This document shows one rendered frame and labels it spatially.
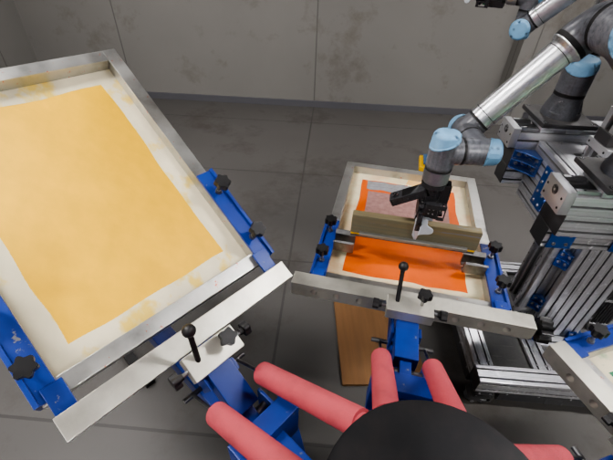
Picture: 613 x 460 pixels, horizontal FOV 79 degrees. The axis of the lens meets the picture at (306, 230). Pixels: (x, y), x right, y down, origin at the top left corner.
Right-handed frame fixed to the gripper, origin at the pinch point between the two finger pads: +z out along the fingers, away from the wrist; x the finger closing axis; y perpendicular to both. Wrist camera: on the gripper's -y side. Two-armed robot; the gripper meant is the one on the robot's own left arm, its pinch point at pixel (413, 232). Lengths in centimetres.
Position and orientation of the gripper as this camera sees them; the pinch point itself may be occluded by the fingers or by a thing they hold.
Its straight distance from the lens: 127.9
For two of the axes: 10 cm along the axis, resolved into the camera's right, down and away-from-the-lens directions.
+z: -0.2, 7.7, 6.3
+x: 2.2, -6.1, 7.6
